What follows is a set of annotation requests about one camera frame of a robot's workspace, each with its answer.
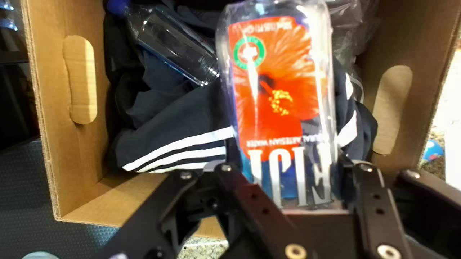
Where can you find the white cardboard box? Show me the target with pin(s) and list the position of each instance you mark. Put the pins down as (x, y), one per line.
(402, 71)

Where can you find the dark striped clothing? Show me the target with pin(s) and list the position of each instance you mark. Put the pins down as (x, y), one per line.
(171, 125)

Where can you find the dark blue plastic bottle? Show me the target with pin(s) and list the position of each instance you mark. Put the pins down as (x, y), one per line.
(172, 41)

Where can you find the red label plastic bottle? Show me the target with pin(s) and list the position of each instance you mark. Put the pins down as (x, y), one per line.
(277, 67)

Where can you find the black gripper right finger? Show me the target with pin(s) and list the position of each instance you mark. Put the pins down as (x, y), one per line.
(381, 230)

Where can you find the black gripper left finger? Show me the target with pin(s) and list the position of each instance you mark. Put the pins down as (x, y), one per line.
(253, 225)

